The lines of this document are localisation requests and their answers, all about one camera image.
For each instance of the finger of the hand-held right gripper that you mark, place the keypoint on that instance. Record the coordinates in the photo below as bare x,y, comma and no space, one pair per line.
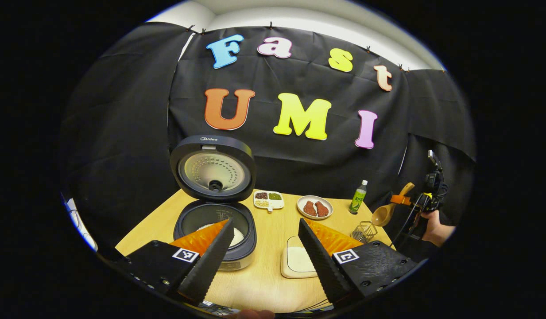
400,200

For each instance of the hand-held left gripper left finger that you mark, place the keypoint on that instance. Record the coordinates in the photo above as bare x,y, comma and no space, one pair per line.
211,261

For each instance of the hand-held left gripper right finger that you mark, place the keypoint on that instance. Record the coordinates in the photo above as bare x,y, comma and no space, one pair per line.
321,261

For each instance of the wooden spoon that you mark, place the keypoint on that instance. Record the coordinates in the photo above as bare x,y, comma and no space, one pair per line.
382,215

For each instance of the dark grey rice cooker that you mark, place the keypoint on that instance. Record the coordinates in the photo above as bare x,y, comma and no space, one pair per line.
211,168

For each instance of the green drink bottle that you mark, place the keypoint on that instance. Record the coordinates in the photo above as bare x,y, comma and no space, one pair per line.
358,200

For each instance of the brown meat piece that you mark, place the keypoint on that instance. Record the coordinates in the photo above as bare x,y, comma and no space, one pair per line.
309,208
322,209

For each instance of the round beige plate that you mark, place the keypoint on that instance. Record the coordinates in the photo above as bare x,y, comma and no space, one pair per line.
330,208

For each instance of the white divided condiment dish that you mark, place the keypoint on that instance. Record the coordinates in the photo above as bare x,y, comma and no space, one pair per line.
268,199

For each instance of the black backdrop cloth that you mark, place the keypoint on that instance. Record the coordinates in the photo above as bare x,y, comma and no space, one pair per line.
299,164

